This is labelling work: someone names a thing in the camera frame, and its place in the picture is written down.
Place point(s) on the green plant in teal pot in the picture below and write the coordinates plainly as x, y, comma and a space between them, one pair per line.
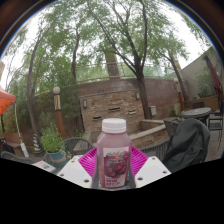
53, 140

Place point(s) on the dark-trunked tree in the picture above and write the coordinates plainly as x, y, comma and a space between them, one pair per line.
143, 96

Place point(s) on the orange canopy tent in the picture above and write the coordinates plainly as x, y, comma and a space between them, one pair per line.
6, 100

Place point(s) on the slim-trunked tree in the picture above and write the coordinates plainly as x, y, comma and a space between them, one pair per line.
31, 103

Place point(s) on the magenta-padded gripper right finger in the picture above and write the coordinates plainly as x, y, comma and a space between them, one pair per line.
151, 170

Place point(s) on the closed dark red umbrella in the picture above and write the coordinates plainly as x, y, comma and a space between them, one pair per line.
213, 76

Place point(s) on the black wall lantern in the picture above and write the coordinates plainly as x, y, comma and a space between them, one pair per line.
137, 95
85, 103

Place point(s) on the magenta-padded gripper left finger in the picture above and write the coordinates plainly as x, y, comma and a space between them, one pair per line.
75, 170

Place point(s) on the blue yellow striped cone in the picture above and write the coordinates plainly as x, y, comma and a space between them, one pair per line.
36, 145

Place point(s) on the grey wall utility box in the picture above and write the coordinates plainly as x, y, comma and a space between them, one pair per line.
153, 111

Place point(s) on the pink juice bottle white cap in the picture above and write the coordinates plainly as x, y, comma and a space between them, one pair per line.
114, 156

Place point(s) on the black jacket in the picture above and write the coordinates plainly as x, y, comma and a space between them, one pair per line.
186, 146

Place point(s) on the brown lamp post white globe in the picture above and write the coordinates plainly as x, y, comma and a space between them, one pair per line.
59, 116
179, 96

